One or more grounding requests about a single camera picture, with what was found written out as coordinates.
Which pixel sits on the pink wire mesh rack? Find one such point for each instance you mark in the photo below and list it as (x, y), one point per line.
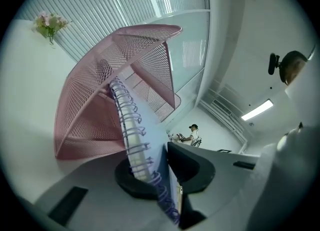
(87, 100)

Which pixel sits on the black head-mounted camera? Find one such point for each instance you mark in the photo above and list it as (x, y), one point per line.
(273, 63)

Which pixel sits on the lavender spiral notebook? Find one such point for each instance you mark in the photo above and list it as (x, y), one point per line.
(132, 135)

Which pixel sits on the white table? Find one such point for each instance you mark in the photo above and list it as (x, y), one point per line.
(30, 87)

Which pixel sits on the pale pink flower bouquet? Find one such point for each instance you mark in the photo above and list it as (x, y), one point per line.
(50, 25)

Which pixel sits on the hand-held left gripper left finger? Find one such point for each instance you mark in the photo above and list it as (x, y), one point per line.
(100, 187)

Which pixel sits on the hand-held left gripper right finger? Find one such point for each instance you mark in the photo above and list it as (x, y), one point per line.
(195, 167)

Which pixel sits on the ceiling air vent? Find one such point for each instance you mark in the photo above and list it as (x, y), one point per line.
(222, 107)

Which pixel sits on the person's head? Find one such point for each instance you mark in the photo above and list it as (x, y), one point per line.
(292, 66)

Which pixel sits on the long ceiling light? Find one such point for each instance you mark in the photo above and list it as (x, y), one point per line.
(257, 110)

